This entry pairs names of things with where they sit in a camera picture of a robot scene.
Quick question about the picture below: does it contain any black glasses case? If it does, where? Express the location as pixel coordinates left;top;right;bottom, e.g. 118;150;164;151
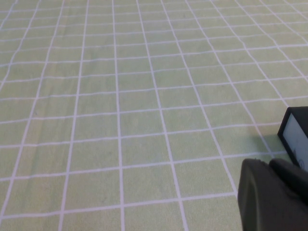
277;106;308;169

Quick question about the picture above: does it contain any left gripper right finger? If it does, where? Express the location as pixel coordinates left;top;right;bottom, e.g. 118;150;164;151
268;158;308;205

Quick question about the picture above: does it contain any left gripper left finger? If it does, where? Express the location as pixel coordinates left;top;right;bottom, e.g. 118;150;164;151
237;158;308;231

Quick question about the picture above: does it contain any green checked tablecloth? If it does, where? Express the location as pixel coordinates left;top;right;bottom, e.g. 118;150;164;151
0;0;308;231

